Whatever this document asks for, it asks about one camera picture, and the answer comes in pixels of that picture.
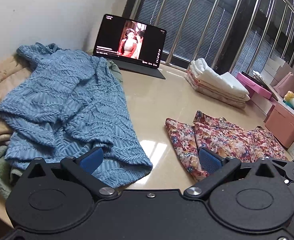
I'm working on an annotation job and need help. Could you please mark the pink floral folded quilt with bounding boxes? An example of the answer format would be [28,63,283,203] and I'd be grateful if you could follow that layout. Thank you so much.
[184,74,247,109]

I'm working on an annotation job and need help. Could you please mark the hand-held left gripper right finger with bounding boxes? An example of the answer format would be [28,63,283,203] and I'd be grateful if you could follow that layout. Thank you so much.
[184,147,279,201]

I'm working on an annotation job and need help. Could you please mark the magenta flat box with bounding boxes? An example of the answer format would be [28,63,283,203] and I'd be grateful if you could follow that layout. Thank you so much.
[237,72,272,100]

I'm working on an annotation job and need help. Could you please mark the salmon pink storage box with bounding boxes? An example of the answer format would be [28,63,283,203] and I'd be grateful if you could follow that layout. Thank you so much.
[265,103,294,148]

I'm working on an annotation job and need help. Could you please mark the black tablet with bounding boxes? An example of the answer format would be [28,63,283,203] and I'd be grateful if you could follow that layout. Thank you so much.
[93,14,167,69]

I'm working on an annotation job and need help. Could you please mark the cream folded quilt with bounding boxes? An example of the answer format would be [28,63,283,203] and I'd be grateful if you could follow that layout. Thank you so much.
[187,69,251,102]

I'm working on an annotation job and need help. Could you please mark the pink cushion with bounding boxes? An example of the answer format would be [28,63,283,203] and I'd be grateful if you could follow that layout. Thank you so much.
[274,72,294,98]

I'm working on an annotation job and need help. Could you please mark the metal window railing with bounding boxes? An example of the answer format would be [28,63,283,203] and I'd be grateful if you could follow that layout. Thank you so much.
[129,0,294,78]

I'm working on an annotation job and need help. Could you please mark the dark tablet keyboard cover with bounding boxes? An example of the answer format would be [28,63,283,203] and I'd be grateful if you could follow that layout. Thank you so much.
[106,57,166,80]

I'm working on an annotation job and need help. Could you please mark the yellow green fluffy toy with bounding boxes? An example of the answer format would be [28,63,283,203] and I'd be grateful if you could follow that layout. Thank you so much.
[284,91,294,111]

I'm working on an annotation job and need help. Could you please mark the white folded quilt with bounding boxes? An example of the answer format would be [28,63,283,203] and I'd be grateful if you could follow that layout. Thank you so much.
[190,58,250,96]

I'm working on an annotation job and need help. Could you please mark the blue knit sweater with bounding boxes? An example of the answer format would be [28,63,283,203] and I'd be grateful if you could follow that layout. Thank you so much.
[0,43,153,188]

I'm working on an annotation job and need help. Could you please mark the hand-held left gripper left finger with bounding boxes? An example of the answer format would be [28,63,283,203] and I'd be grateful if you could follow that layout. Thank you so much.
[27,147,118,201]

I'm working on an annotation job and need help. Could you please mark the floral print garment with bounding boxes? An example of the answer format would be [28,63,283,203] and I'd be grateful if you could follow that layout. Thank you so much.
[165,110,289,182]

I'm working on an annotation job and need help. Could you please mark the beige blanket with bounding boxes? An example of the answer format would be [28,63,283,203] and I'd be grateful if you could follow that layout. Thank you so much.
[0,54,39,148]

